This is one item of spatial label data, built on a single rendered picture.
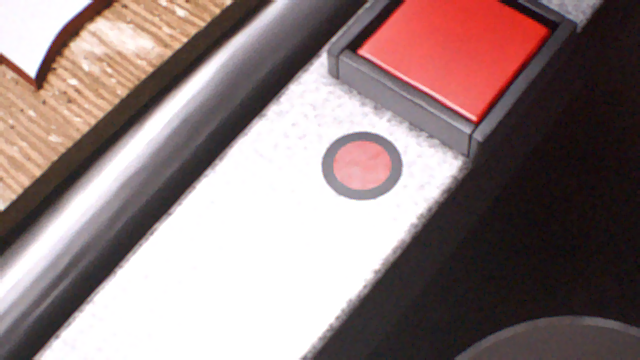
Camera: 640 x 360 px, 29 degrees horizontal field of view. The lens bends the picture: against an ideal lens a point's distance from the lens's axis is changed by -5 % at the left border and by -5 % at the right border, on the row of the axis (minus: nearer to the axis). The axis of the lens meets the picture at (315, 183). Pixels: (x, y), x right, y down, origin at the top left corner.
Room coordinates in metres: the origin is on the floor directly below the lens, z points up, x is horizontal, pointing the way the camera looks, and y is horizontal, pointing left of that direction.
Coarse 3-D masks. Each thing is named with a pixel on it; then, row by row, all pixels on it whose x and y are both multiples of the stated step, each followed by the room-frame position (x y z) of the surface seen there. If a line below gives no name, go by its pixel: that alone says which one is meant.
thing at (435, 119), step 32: (384, 0) 0.34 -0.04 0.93; (512, 0) 0.34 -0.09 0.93; (352, 32) 0.33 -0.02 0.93; (576, 32) 0.32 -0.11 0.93; (352, 64) 0.31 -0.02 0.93; (544, 64) 0.30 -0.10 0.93; (384, 96) 0.30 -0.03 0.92; (416, 96) 0.29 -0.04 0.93; (512, 96) 0.29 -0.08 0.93; (448, 128) 0.28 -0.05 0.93; (480, 128) 0.28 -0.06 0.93; (480, 160) 0.27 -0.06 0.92
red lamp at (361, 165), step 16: (352, 144) 0.28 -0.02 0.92; (368, 144) 0.28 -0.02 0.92; (336, 160) 0.28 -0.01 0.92; (352, 160) 0.28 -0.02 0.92; (368, 160) 0.28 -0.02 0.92; (384, 160) 0.27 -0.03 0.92; (336, 176) 0.27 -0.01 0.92; (352, 176) 0.27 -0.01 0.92; (368, 176) 0.27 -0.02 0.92; (384, 176) 0.27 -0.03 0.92
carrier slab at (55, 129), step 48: (144, 0) 0.35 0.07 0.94; (192, 0) 0.35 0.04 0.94; (240, 0) 0.35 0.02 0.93; (96, 48) 0.33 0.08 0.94; (144, 48) 0.33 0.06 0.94; (192, 48) 0.33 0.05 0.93; (0, 96) 0.31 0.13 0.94; (48, 96) 0.31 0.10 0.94; (96, 96) 0.30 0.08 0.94; (144, 96) 0.31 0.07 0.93; (0, 144) 0.29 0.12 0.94; (48, 144) 0.28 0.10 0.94; (96, 144) 0.29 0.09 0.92; (0, 192) 0.26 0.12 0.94; (48, 192) 0.27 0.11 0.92
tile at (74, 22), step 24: (0, 0) 0.35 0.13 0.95; (24, 0) 0.35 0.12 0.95; (48, 0) 0.35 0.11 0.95; (72, 0) 0.35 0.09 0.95; (96, 0) 0.35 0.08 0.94; (0, 24) 0.34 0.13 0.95; (24, 24) 0.34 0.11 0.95; (48, 24) 0.34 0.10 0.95; (72, 24) 0.34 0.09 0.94; (0, 48) 0.33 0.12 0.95; (24, 48) 0.32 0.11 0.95; (48, 48) 0.32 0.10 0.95; (24, 72) 0.31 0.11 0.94
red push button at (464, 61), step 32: (416, 0) 0.34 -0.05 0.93; (448, 0) 0.34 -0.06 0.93; (480, 0) 0.34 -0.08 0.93; (384, 32) 0.33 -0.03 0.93; (416, 32) 0.33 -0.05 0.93; (448, 32) 0.33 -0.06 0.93; (480, 32) 0.33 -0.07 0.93; (512, 32) 0.32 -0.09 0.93; (544, 32) 0.32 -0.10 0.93; (384, 64) 0.31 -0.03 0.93; (416, 64) 0.31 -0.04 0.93; (448, 64) 0.31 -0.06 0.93; (480, 64) 0.31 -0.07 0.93; (512, 64) 0.31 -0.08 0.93; (448, 96) 0.29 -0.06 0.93; (480, 96) 0.29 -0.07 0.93
